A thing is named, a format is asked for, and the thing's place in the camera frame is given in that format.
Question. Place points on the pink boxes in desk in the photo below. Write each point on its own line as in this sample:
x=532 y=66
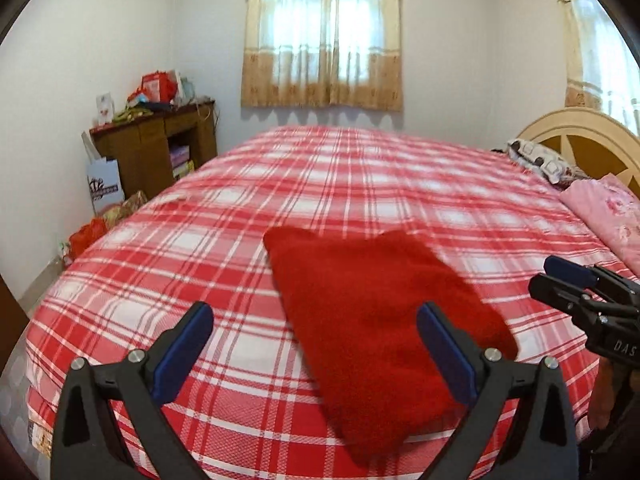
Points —
x=181 y=160

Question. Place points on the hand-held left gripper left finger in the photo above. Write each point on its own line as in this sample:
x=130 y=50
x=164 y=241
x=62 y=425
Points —
x=182 y=355

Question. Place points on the cream wooden headboard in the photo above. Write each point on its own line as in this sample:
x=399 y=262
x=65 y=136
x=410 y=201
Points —
x=585 y=145

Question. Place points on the red embroidered knit sweater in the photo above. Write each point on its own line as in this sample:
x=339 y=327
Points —
x=380 y=320

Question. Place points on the person's right hand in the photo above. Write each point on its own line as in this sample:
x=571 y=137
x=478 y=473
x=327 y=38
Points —
x=605 y=390

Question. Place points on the bed with red plaid sheet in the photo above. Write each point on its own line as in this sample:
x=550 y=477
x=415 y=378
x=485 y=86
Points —
x=300 y=185

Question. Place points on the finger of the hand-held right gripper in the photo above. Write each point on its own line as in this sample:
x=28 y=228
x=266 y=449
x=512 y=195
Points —
x=565 y=267
x=560 y=292

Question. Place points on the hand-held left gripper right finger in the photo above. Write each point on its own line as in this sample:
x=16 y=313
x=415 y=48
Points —
x=445 y=355

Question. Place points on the red plastic bag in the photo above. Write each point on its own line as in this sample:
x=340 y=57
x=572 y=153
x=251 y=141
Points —
x=87 y=237

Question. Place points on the sheer yellow side curtain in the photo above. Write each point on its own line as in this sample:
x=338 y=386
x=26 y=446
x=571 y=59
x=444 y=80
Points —
x=585 y=35

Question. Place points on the white paper shopping bag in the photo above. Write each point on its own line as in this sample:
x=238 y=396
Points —
x=105 y=185

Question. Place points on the white greeting card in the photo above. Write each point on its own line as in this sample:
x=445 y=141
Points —
x=105 y=109

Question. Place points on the pink floral quilt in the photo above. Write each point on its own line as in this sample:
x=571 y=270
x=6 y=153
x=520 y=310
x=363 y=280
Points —
x=610 y=210

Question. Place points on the yellow floral window curtain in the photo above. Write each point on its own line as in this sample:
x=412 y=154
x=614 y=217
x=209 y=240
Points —
x=320 y=35

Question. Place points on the brown patterned pillow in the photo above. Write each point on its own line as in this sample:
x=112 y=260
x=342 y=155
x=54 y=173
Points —
x=540 y=160

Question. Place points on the colourful gift bag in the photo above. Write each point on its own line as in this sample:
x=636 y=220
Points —
x=125 y=209

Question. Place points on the brown wooden desk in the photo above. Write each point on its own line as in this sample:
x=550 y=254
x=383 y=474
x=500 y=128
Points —
x=135 y=150

